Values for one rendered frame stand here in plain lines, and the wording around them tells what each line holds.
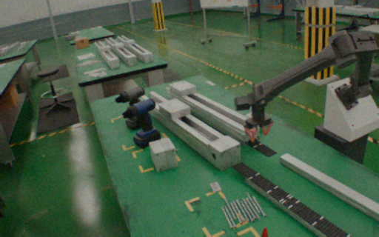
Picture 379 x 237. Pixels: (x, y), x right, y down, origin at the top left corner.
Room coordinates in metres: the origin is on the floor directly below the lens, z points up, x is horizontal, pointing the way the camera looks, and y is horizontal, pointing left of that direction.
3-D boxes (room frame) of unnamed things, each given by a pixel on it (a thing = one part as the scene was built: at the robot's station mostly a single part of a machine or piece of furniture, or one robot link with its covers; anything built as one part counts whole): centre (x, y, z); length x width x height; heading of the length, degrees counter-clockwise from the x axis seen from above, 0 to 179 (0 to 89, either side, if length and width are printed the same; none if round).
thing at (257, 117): (1.10, -0.29, 0.94); 0.10 x 0.07 x 0.07; 117
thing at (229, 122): (1.49, -0.08, 0.82); 0.80 x 0.10 x 0.09; 28
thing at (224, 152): (1.02, -0.13, 0.83); 0.12 x 0.09 x 0.10; 118
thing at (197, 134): (1.40, 0.09, 0.82); 0.80 x 0.10 x 0.09; 28
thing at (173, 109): (1.40, 0.09, 0.87); 0.16 x 0.11 x 0.07; 28
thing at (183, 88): (1.71, 0.04, 0.87); 0.16 x 0.11 x 0.07; 28
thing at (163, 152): (1.06, 0.13, 0.83); 0.11 x 0.10 x 0.10; 107
